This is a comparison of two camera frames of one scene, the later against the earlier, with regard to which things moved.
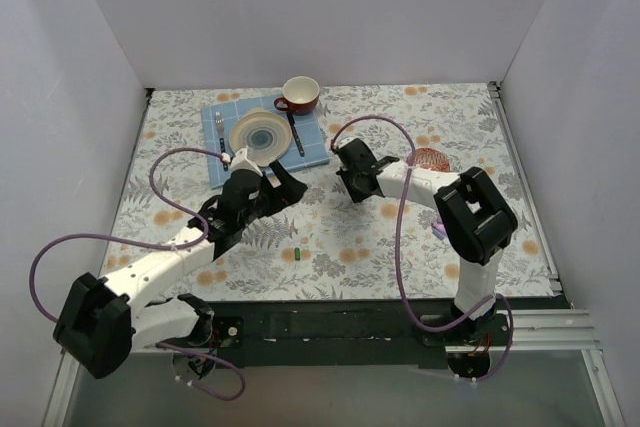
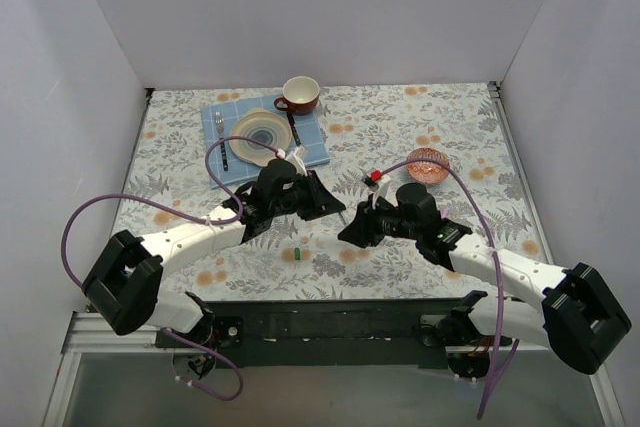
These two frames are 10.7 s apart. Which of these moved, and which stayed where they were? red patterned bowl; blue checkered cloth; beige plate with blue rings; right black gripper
Moved: right black gripper
Stayed: red patterned bowl; beige plate with blue rings; blue checkered cloth
